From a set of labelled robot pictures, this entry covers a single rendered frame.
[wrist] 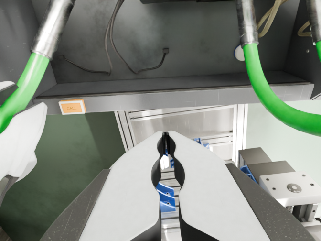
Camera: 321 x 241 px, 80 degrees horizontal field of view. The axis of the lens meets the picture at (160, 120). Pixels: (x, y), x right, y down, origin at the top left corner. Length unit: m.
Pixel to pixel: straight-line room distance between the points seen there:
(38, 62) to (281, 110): 0.20
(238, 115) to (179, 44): 0.91
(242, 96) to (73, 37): 0.43
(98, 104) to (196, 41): 0.28
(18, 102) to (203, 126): 1.23
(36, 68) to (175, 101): 0.30
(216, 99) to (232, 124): 0.94
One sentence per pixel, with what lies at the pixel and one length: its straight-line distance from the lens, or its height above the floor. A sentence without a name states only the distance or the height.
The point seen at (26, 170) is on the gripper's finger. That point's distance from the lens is 0.21.
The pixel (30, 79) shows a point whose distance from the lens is 0.19.
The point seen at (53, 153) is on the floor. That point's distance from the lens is 1.92.
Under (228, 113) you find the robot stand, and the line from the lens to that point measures 1.34.
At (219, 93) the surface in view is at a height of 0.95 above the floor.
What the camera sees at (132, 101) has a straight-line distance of 0.44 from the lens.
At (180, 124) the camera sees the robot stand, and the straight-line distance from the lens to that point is 1.31.
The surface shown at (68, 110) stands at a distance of 0.47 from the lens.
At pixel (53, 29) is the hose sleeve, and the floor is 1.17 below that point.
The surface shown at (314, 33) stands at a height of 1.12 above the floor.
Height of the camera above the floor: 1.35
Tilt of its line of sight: 63 degrees down
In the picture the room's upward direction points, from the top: 179 degrees clockwise
